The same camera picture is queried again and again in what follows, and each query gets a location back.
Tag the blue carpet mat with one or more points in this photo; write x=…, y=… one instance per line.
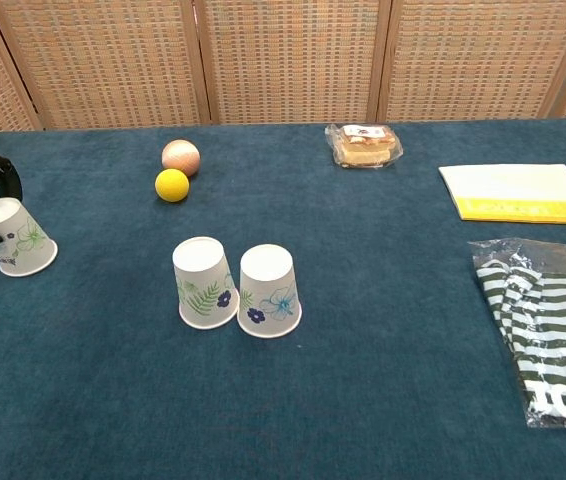
x=313, y=400

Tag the white floral paper cup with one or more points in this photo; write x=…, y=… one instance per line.
x=269, y=290
x=203, y=280
x=20, y=245

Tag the white yellow booklet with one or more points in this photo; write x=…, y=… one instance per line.
x=513, y=192

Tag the pink ball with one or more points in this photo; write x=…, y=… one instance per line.
x=183, y=155

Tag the woven folding screen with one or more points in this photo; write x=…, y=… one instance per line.
x=283, y=60

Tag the yellow ball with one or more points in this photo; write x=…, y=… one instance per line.
x=172, y=186

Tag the packaged bread slices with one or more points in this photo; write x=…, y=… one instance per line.
x=365, y=147

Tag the striped cloth in plastic bag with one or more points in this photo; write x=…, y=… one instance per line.
x=553, y=325

